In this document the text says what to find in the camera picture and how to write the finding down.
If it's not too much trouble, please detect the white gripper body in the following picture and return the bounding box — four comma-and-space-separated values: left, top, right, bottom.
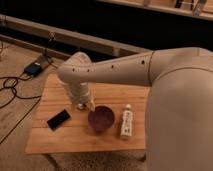
65, 83, 94, 109

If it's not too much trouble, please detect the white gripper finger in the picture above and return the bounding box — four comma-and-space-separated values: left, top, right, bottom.
86, 102, 95, 111

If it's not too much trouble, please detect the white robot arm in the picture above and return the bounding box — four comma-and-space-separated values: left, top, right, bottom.
58, 47, 213, 171

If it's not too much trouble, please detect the wooden slatted table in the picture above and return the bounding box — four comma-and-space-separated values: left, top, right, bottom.
25, 74, 149, 154

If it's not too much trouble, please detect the white plastic bottle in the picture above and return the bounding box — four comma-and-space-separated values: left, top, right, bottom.
120, 104, 133, 139

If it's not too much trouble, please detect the black rectangular remote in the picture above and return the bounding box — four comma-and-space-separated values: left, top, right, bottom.
47, 110, 71, 130

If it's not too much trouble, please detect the black power adapter box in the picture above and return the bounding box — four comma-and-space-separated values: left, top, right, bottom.
24, 63, 42, 76

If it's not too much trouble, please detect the long metal rail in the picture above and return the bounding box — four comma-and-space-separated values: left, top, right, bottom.
0, 14, 149, 57

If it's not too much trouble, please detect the black floor cable left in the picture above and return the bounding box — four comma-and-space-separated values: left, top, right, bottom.
0, 73, 42, 145

